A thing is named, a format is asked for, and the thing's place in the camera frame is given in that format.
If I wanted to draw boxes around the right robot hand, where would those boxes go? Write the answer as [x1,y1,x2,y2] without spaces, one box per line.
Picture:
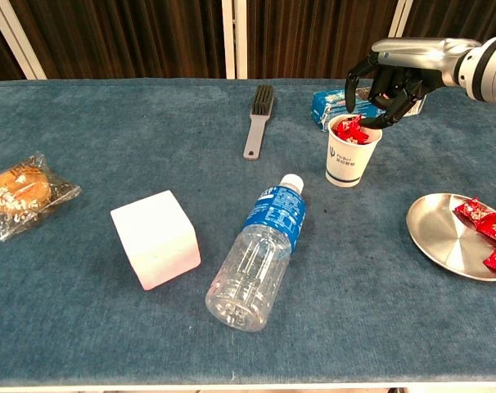
[345,37,483,131]

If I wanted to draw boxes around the white paper cup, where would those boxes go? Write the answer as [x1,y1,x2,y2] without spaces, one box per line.
[324,114,384,188]

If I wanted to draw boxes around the silver metal plate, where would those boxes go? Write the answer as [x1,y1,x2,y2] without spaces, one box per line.
[406,192,496,282]

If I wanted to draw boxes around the blue pink cookie box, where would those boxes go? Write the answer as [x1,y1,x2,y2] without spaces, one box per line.
[311,88,428,133]

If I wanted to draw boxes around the grey brush black bristles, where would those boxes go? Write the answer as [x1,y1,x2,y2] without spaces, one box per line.
[242,84,276,161]

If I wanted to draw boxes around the clear bottle blue label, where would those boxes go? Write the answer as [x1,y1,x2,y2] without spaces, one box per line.
[205,173,309,332]

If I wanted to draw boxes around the blue felt table cloth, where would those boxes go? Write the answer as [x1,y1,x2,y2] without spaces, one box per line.
[0,78,496,388]

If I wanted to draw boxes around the pink foam cube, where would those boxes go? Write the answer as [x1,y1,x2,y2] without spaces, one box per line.
[110,189,203,291]

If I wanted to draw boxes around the bread in clear wrapper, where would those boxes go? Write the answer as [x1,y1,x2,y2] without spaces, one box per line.
[0,151,83,242]

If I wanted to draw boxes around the white partition frame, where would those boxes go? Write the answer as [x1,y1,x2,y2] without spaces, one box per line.
[377,0,413,79]
[0,0,48,81]

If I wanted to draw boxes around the white partition post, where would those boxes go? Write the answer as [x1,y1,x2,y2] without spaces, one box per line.
[234,0,249,79]
[221,0,237,79]

